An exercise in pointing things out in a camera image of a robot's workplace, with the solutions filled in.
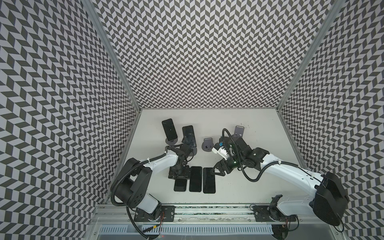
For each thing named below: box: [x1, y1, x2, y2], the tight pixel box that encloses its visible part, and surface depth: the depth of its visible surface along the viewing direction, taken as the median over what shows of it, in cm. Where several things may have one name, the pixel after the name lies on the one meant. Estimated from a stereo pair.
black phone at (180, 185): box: [174, 178, 187, 192], surface depth 83 cm
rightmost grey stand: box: [231, 125, 245, 141], surface depth 98 cm
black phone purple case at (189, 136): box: [181, 125, 197, 148], surface depth 93 cm
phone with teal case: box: [203, 167, 216, 194], surface depth 84 cm
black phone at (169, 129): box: [161, 118, 178, 141], surface depth 95 cm
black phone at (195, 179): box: [189, 166, 202, 192], surface depth 84 cm
